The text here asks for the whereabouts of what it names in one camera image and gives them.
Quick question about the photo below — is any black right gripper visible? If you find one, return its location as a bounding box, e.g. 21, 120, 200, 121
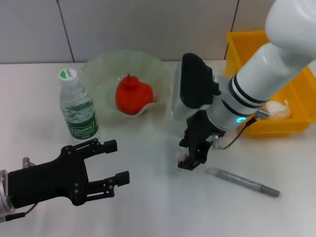
177, 110, 227, 171

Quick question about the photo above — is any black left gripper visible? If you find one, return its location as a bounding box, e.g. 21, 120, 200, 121
7, 138, 131, 210

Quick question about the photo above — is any clear green-label water bottle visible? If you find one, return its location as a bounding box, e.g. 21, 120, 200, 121
58, 68, 101, 146

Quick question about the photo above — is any orange toy fruit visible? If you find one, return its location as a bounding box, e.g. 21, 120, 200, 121
115, 73, 154, 116

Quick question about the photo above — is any white garlic bulb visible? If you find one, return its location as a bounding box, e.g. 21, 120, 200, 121
263, 100, 292, 119

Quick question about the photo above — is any grey marker pen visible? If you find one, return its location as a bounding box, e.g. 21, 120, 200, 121
204, 167, 281, 198

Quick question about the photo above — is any pale green wavy fruit plate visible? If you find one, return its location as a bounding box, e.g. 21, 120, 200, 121
80, 50, 173, 126

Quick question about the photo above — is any yellow plastic bin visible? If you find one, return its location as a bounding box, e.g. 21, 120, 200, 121
224, 30, 314, 138

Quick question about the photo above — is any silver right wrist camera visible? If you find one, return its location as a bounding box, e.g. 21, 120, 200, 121
172, 53, 222, 122

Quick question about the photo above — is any right gripper cable with plug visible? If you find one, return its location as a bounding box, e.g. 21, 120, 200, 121
211, 109, 272, 151

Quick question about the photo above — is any gripper cable with plug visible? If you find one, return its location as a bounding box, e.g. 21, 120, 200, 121
211, 109, 272, 151
4, 157, 38, 222

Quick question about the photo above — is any left gripper cable with plug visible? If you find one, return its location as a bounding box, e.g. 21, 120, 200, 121
4, 157, 38, 222

